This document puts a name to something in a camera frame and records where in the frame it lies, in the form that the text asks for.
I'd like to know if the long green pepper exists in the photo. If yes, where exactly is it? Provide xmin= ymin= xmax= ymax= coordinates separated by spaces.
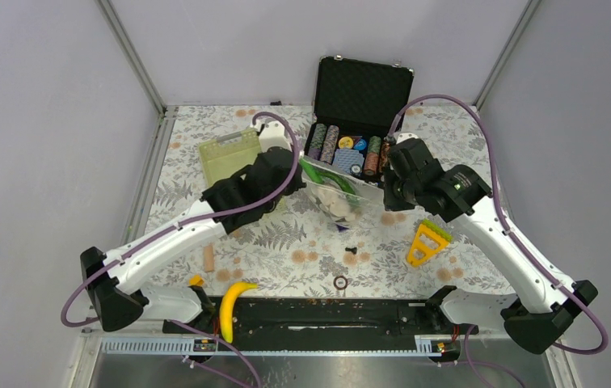
xmin=299 ymin=158 xmax=356 ymax=195

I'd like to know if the clear zip top bag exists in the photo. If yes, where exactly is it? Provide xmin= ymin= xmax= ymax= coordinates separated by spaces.
xmin=299 ymin=157 xmax=384 ymax=229

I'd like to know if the white mushroom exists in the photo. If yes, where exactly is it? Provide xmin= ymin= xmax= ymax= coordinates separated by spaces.
xmin=319 ymin=192 xmax=357 ymax=223

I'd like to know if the yellow banana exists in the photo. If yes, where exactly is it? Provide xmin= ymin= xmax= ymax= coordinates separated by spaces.
xmin=218 ymin=281 xmax=259 ymax=344

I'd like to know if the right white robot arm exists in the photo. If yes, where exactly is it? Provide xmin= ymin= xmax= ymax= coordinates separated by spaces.
xmin=384 ymin=133 xmax=598 ymax=354

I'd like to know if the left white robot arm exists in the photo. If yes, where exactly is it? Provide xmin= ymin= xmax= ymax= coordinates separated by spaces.
xmin=78 ymin=118 xmax=305 ymax=332

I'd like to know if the yellow plastic triangle tool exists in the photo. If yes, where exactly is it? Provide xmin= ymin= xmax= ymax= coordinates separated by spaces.
xmin=406 ymin=219 xmax=453 ymax=268

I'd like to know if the light green plastic basket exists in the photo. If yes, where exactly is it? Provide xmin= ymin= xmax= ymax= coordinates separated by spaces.
xmin=198 ymin=127 xmax=261 ymax=187

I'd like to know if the black poker chip case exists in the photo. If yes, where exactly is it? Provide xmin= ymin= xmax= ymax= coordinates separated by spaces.
xmin=304 ymin=56 xmax=415 ymax=184

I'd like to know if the wooden cylinder block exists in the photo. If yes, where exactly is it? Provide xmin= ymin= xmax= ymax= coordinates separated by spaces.
xmin=203 ymin=244 xmax=215 ymax=272

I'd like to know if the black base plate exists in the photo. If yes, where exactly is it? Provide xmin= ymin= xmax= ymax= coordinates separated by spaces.
xmin=110 ymin=286 xmax=480 ymax=353

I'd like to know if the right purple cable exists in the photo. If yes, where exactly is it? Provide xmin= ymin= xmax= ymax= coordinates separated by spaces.
xmin=386 ymin=94 xmax=610 ymax=388

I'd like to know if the purple cable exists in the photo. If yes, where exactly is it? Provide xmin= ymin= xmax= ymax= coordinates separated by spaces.
xmin=60 ymin=112 xmax=302 ymax=388
xmin=386 ymin=94 xmax=610 ymax=388

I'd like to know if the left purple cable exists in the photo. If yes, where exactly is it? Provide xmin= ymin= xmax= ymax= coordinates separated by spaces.
xmin=60 ymin=112 xmax=302 ymax=388

